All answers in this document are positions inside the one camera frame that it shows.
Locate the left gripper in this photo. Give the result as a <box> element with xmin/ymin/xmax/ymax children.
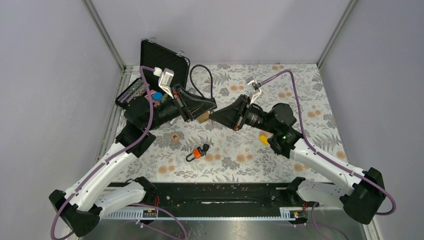
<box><xmin>145</xmin><ymin>84</ymin><xmax>217</xmax><ymax>131</ymax></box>

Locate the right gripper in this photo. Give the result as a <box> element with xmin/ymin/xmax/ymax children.
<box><xmin>209</xmin><ymin>94</ymin><xmax>278</xmax><ymax>134</ymax></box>

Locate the large brass padlock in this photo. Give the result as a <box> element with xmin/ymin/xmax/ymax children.
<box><xmin>197</xmin><ymin>112</ymin><xmax>210</xmax><ymax>124</ymax></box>

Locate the black cable lock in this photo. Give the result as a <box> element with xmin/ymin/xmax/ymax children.
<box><xmin>189</xmin><ymin>64</ymin><xmax>215</xmax><ymax>100</ymax></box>

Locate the orange black carabiner clip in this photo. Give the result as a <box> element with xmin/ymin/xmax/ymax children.
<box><xmin>185</xmin><ymin>143</ymin><xmax>210</xmax><ymax>162</ymax></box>

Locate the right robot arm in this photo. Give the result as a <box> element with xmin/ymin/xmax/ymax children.
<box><xmin>209</xmin><ymin>95</ymin><xmax>386</xmax><ymax>225</ymax></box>

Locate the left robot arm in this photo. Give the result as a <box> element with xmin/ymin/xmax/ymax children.
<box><xmin>48</xmin><ymin>85</ymin><xmax>217</xmax><ymax>237</ymax></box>

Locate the wooden letter cube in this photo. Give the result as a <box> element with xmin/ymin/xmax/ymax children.
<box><xmin>171</xmin><ymin>133</ymin><xmax>181</xmax><ymax>143</ymax></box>

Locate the yellow block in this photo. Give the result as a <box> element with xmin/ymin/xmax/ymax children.
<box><xmin>259</xmin><ymin>135</ymin><xmax>269</xmax><ymax>146</ymax></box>

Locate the floral table mat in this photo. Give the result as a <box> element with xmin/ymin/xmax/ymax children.
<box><xmin>115</xmin><ymin>64</ymin><xmax>347</xmax><ymax>182</ymax></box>

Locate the black poker chip case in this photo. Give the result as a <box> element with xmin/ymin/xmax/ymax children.
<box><xmin>115</xmin><ymin>39</ymin><xmax>191</xmax><ymax>110</ymax></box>

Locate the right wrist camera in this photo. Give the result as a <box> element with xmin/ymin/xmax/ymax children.
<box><xmin>245</xmin><ymin>76</ymin><xmax>262</xmax><ymax>104</ymax></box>

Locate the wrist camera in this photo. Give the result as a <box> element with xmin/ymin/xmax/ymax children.
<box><xmin>153</xmin><ymin>67</ymin><xmax>175</xmax><ymax>99</ymax></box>
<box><xmin>245</xmin><ymin>76</ymin><xmax>262</xmax><ymax>104</ymax></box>

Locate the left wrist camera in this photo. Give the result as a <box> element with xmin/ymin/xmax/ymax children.
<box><xmin>153</xmin><ymin>67</ymin><xmax>175</xmax><ymax>99</ymax></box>

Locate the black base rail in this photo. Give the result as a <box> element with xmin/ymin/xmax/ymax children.
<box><xmin>105</xmin><ymin>181</ymin><xmax>319</xmax><ymax>220</ymax></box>

